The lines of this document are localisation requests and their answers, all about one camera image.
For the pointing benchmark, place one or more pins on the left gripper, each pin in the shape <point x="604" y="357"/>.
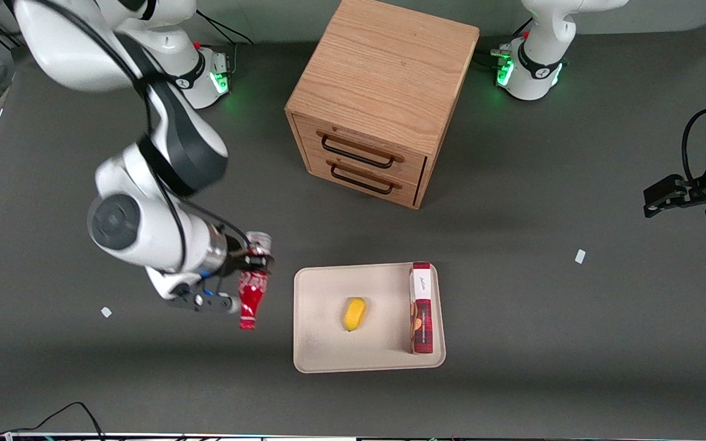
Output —
<point x="700" y="190"/>

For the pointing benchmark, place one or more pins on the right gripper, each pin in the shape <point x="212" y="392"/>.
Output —
<point x="236" y="262"/>

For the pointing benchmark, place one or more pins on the red coke bottle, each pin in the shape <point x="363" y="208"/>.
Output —
<point x="250" y="300"/>

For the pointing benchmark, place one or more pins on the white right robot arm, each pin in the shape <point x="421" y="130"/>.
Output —
<point x="144" y="233"/>

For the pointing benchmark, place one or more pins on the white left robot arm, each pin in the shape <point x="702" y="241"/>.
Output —
<point x="534" y="67"/>

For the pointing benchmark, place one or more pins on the beige plastic tray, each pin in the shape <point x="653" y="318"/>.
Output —
<point x="328" y="343"/>

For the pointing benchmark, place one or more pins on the yellow toy banana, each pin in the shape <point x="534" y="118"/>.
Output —
<point x="355" y="313"/>

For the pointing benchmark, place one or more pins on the red snack box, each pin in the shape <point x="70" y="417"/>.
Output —
<point x="421" y="318"/>

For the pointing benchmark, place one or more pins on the wooden two-drawer cabinet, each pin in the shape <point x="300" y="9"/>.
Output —
<point x="383" y="67"/>

